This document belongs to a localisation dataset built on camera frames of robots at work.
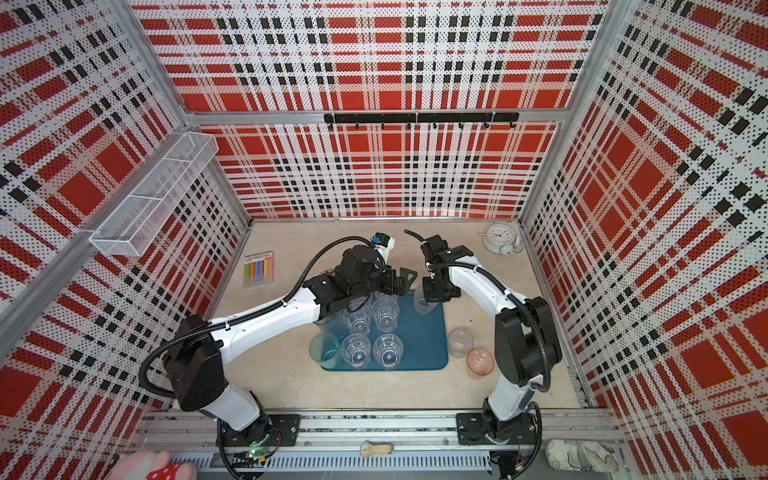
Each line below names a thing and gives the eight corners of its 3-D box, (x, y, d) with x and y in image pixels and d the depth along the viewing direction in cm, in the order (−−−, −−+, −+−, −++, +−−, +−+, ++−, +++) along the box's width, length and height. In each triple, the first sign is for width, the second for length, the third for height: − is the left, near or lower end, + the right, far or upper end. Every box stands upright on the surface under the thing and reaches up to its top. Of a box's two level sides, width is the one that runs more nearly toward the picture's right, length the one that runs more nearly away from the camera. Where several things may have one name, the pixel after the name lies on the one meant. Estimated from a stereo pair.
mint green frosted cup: (315, 374, 85) (305, 360, 76) (320, 348, 90) (311, 332, 81) (342, 374, 85) (335, 360, 76) (345, 348, 90) (339, 332, 81)
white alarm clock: (486, 257, 112) (489, 249, 108) (480, 231, 120) (482, 223, 116) (520, 257, 111) (524, 249, 108) (512, 231, 120) (515, 223, 116)
